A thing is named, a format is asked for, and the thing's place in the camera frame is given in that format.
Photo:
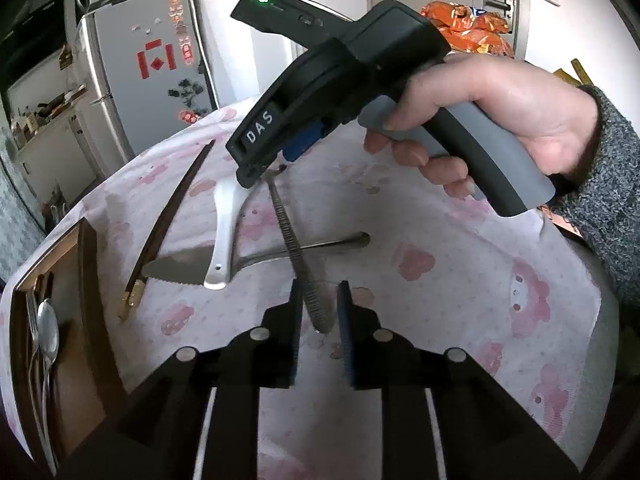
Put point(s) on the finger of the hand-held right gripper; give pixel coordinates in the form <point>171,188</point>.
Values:
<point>257,172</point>
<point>300,142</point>

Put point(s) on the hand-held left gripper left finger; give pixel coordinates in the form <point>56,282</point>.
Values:
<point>296,330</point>

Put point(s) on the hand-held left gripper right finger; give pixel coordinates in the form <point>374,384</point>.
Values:
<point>345,330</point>

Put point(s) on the metal serrated tongs piece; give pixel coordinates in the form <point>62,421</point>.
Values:
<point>305,280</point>

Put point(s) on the white ceramic spoon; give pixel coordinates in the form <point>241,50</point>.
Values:
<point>222,245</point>

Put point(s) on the metal cake server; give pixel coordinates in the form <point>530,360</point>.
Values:
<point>175,267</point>

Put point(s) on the wooden tray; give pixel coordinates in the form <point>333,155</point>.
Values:
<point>75,385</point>

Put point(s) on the metal spoon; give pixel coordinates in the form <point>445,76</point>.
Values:
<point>47,320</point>

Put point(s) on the metal fork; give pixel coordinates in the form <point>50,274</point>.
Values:
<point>32,310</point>

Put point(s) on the person's right forearm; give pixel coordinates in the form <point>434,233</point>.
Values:
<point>610,185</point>

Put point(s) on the person's right hand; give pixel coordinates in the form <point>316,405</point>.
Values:
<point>510,105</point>

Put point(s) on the orange snack bag pile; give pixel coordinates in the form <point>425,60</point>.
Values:
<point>465,25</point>

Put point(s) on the grey refrigerator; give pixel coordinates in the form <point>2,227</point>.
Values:
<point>130,95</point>

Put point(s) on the white kitchen cabinet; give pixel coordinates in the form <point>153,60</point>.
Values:
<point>60,160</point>

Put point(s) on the plastic bags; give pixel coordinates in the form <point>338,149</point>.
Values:
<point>55,205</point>

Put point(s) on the patterned sliding door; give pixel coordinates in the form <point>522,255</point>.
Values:
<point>12,210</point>

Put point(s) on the black range hood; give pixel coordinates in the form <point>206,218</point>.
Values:
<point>30,45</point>

